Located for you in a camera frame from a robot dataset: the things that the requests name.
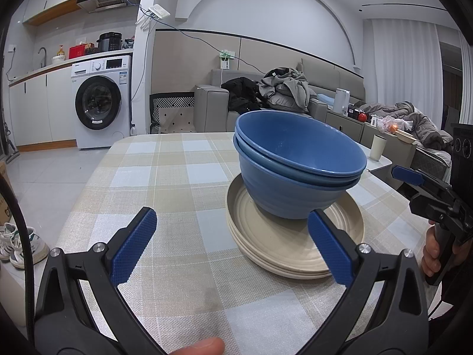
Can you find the upright vacuum cleaner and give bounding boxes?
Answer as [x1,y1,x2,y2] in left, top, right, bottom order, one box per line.
[2,111,21,163]

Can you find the grey clothes pile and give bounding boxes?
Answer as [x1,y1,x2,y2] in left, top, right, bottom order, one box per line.
[258,67,318,113]

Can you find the white washing machine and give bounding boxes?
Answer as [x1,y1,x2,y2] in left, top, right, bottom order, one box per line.
[71,55,134,150]

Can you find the grey blanket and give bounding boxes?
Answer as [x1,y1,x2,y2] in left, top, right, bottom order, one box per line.
[364,101,453,152]

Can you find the white curtain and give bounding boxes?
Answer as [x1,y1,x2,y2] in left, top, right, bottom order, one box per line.
[371,18,464,134]

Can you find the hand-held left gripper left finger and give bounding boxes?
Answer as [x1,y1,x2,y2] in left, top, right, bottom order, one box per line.
[34,207,163,355]

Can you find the person's right forearm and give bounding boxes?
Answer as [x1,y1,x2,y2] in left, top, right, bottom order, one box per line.
[429,262,473,341]

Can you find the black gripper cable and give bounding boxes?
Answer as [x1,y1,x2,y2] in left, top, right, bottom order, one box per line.
[0,170,38,341]

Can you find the cream plate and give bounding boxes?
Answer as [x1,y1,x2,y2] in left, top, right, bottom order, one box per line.
[228,214,334,275]
[230,225,334,279]
[226,175,366,271]

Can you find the beige takeout box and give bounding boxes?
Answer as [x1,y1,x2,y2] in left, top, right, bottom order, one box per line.
[395,131,418,146]

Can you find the grey sofa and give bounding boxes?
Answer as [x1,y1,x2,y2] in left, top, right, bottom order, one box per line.
[195,57,366,145]

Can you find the person's right hand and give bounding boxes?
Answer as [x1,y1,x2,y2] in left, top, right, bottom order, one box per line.
[421,225,440,279]

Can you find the large blue ribbed bowl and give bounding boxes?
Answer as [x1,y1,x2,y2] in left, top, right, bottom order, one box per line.
[238,151,356,220]

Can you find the black white patterned rug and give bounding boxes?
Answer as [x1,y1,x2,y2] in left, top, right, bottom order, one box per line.
[149,92,196,134]

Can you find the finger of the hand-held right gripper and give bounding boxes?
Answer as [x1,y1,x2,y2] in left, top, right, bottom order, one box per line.
[392,166,457,201]
[409,188,463,227]

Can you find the plastic bag with oranges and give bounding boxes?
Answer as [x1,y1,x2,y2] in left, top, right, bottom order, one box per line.
[377,115,412,135]

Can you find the white kettle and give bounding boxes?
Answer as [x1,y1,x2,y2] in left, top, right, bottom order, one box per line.
[333,88,351,116]

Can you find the white lower cabinets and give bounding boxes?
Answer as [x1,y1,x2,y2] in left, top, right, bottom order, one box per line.
[8,67,78,148]

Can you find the white router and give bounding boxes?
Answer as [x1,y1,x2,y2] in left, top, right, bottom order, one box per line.
[136,4,171,30]

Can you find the black jacket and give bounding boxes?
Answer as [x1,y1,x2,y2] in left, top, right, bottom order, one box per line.
[221,77,267,115]

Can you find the cream cup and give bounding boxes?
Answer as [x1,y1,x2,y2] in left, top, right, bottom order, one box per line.
[370,134,387,162]

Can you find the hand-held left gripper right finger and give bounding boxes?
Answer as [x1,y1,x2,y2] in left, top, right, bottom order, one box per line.
[307,209,429,355]

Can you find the white sneaker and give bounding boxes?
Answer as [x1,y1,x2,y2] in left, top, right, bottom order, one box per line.
[9,226,50,269]
[0,223,23,262]

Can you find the person's left hand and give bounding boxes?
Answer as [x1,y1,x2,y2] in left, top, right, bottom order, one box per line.
[164,336,225,355]

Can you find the cardboard box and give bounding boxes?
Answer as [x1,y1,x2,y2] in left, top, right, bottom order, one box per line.
[0,161,15,226]

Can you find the black rice cooker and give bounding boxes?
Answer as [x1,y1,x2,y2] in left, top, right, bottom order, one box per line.
[97,32,123,51]

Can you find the grey side cabinet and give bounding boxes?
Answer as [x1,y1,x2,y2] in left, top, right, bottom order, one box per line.
[325,110,418,156]

